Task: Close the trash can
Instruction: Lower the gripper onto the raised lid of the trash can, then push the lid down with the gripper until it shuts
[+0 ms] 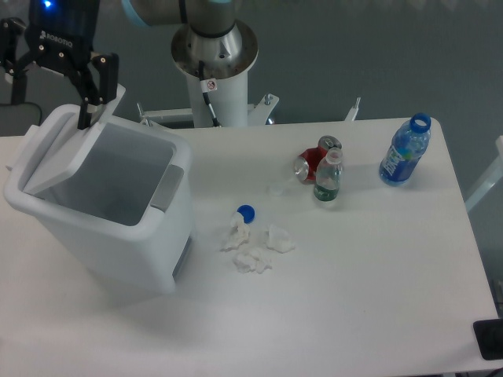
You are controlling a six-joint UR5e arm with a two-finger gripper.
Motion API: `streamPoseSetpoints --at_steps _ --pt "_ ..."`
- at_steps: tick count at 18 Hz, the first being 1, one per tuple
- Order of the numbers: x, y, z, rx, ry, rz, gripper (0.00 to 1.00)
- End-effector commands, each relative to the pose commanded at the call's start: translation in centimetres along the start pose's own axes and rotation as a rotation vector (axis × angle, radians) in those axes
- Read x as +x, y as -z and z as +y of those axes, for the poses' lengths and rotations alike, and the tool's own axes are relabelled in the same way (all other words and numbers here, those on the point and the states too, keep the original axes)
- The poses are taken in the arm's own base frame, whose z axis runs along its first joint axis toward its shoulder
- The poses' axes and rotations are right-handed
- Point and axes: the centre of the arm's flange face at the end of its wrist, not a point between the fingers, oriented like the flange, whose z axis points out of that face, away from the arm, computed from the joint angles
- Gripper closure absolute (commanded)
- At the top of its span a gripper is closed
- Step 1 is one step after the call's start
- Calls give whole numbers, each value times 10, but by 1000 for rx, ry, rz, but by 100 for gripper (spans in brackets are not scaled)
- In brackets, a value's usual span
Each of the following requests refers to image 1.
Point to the white table bracket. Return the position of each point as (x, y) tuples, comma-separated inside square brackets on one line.
[(353, 112)]

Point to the white trash can lid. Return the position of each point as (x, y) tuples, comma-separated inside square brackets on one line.
[(53, 152)]

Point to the crumpled white tissue left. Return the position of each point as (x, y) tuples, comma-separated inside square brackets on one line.
[(239, 233)]

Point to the clear green-label bottle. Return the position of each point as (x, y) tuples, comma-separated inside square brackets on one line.
[(328, 175)]

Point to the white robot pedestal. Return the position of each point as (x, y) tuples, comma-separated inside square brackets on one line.
[(216, 102)]

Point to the blue bottle cap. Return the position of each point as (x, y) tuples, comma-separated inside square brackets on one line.
[(247, 212)]

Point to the crumpled white tissue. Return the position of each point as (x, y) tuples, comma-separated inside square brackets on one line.
[(279, 240), (239, 233), (252, 260)]

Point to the crumpled white tissue right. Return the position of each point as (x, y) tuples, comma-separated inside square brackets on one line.
[(279, 240)]

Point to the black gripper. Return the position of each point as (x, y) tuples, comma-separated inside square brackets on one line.
[(60, 38)]

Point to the crushed red soda can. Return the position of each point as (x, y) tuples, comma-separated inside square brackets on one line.
[(305, 165)]

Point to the black device at edge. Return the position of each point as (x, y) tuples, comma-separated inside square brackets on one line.
[(488, 335)]

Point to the white trash can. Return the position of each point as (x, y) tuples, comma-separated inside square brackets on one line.
[(127, 212)]

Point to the white frame at right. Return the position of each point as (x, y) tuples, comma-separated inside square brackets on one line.
[(486, 181)]

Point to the crumpled white tissue bottom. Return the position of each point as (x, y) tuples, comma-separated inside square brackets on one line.
[(252, 260)]

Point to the blue drink bottle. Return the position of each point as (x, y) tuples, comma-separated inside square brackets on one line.
[(408, 145)]

